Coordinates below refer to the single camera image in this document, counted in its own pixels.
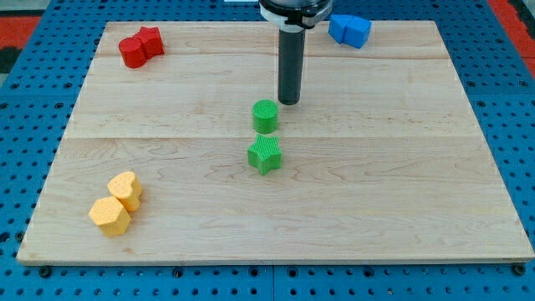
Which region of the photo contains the wooden board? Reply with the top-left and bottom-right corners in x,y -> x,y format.
18,21 -> 534,266

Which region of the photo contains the yellow heart block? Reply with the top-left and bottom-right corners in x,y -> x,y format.
107,171 -> 143,212

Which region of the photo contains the green cylinder block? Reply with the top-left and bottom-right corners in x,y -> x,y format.
252,99 -> 278,134

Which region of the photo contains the blue cube block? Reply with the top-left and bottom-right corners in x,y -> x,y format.
343,16 -> 372,48

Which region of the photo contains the yellow hexagon block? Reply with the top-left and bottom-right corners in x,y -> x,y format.
88,196 -> 131,237

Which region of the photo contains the robot arm flange black white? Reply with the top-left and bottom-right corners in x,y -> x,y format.
258,0 -> 334,33

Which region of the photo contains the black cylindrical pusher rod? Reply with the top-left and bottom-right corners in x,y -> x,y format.
278,30 -> 305,105

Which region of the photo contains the green star block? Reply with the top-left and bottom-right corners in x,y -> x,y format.
247,135 -> 283,176

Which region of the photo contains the red star block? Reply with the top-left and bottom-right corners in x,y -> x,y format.
134,27 -> 165,59

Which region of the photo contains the blue triangle block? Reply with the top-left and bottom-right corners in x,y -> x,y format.
328,14 -> 354,43

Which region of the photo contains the red cylinder block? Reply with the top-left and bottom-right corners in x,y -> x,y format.
119,37 -> 147,69

